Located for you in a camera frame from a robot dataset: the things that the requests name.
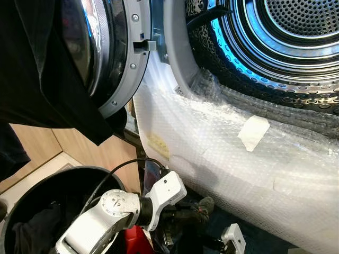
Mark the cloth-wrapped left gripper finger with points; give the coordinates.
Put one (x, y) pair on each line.
(200, 208)

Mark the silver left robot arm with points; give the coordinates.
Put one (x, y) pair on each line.
(103, 219)

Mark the bubble-wrapped white washing machine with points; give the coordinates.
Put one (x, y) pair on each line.
(222, 180)

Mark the dark clothes in bucket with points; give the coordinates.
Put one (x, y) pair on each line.
(32, 233)

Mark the red plastic object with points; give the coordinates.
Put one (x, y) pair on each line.
(137, 241)

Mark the yellow sticker under wrap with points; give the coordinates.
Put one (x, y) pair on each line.
(159, 144)

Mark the white tape piece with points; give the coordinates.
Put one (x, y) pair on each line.
(254, 132)

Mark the black round laundry bucket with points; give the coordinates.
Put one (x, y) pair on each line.
(63, 182)

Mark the round grey washer door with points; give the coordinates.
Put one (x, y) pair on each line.
(130, 63)

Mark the grey rubber door gasket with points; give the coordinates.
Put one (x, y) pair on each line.
(176, 47)

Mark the perforated steel washer drum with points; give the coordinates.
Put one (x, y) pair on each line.
(286, 58)

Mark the dark blue cloth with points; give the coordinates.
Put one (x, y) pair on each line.
(10, 151)

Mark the black hanging garment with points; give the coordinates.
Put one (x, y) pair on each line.
(37, 63)

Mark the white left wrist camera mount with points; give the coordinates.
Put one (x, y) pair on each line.
(165, 191)

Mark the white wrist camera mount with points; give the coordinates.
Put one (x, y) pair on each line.
(234, 238)
(165, 191)

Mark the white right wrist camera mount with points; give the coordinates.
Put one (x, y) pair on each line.
(234, 238)

